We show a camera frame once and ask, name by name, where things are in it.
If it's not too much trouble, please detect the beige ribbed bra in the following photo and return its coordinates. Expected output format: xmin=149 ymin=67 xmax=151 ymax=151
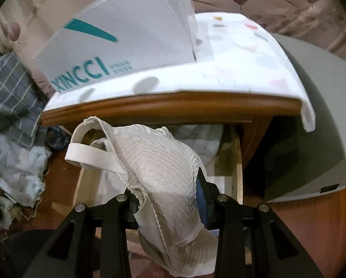
xmin=65 ymin=117 xmax=218 ymax=277

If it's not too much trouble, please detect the light wooden drawer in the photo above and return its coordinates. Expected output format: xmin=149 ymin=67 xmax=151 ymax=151
xmin=74 ymin=123 xmax=244 ymax=267

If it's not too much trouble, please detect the white green patterned cloth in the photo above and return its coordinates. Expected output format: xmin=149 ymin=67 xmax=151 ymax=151
xmin=0 ymin=134 xmax=51 ymax=230

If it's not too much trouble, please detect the dark blue snack bag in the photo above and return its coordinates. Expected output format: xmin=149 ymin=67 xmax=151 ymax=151
xmin=45 ymin=126 xmax=70 ymax=151

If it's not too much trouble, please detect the brown wooden nightstand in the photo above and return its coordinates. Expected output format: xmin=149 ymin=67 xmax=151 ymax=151
xmin=40 ymin=91 xmax=303 ymax=203

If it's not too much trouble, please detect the grey plaid cloth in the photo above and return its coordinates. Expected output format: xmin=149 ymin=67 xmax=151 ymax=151
xmin=0 ymin=52 xmax=48 ymax=149

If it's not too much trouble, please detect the white dotted table cover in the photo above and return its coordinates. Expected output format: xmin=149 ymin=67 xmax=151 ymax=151
xmin=46 ymin=13 xmax=316 ymax=132

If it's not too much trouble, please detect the white XINCCI shoe box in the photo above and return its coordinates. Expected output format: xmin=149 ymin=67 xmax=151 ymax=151
xmin=34 ymin=0 xmax=197 ymax=94

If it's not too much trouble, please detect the pink leaf-print bed sheet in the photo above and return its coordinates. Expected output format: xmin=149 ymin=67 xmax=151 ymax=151
xmin=0 ymin=0 xmax=346 ymax=96

